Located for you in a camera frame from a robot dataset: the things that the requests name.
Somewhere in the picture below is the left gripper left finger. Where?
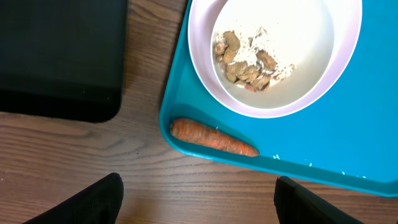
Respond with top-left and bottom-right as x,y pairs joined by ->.
26,172 -> 124,224

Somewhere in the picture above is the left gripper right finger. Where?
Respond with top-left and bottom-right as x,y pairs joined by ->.
274,176 -> 362,224

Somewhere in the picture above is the small white food bowl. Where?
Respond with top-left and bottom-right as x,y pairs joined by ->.
211,1 -> 326,108

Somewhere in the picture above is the teal serving tray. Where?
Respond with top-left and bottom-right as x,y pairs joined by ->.
159,1 -> 397,197

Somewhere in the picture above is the orange carrot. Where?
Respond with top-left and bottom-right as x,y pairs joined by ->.
170,118 -> 259,157

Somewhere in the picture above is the food scraps and rice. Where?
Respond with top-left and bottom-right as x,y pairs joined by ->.
213,27 -> 295,92

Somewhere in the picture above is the black tray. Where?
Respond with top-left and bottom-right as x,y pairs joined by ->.
1,0 -> 129,123

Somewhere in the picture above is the white plate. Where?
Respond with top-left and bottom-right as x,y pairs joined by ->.
187,0 -> 363,118

